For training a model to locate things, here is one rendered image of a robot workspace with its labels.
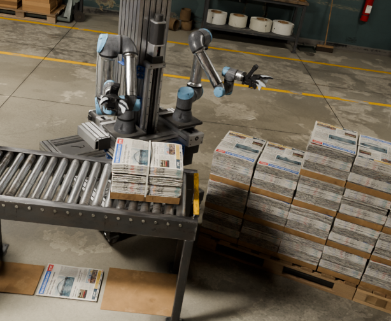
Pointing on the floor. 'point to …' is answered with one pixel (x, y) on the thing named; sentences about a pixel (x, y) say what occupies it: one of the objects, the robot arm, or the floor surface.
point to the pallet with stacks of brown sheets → (44, 8)
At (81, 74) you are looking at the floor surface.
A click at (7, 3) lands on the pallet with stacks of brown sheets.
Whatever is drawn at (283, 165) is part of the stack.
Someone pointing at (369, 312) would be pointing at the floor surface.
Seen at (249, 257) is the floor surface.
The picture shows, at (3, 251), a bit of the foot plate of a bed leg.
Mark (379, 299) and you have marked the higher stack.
